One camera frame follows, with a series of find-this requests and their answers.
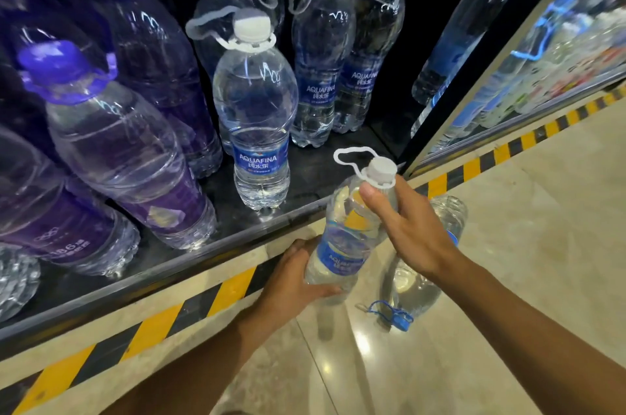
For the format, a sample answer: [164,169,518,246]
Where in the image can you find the person's right hand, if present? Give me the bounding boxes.
[358,174,463,283]

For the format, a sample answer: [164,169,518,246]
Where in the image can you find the person's left hand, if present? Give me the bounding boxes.
[256,235,343,328]

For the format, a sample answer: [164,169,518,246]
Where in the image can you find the blue-cap large water bottle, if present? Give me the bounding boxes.
[355,194,469,333]

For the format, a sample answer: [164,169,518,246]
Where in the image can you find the black opposite shelf unit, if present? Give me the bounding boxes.
[0,0,626,362]

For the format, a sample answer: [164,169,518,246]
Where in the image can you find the white-cap Aquafina large bottle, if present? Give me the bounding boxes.
[185,7,300,213]

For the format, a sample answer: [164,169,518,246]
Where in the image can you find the person's left forearm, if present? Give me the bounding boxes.
[100,309,275,415]

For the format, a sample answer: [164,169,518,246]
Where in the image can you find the person's right forearm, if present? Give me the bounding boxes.
[438,253,626,415]

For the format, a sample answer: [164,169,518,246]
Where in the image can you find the large blue cap water bottle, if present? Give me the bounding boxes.
[410,0,531,137]
[430,0,583,152]

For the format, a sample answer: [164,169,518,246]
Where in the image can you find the cluster of blue label large bottles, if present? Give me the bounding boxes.
[190,0,408,149]

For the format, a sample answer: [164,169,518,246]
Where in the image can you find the row of pale label large drinks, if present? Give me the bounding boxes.
[508,4,626,117]

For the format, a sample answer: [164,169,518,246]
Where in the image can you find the row of small red cap bottles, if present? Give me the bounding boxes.
[0,243,42,322]

